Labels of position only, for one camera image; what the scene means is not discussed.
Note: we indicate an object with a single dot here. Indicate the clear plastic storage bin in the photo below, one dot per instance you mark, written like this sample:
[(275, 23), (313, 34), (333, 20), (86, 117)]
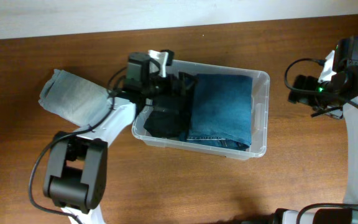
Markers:
[(259, 113)]

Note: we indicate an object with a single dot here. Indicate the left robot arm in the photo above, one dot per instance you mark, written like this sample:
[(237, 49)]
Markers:
[(76, 174)]

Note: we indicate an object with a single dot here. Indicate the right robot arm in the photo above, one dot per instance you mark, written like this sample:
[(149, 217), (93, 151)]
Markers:
[(346, 67)]

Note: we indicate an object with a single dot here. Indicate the dark blue jeans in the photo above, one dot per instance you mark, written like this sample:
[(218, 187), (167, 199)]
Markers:
[(221, 111)]

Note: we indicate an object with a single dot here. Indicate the dark grey garment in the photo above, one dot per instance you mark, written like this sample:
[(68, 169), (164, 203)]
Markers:
[(170, 117)]

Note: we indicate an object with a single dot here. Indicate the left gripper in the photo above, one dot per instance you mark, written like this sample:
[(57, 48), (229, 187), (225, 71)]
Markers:
[(186, 87)]

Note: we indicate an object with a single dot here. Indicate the light blue jeans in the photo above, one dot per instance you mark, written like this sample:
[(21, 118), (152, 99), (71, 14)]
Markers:
[(75, 99)]

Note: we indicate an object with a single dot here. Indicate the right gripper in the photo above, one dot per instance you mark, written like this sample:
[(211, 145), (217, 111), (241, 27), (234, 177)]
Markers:
[(306, 84)]

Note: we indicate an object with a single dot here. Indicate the navy blue garment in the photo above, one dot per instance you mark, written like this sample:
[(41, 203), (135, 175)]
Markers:
[(183, 136)]

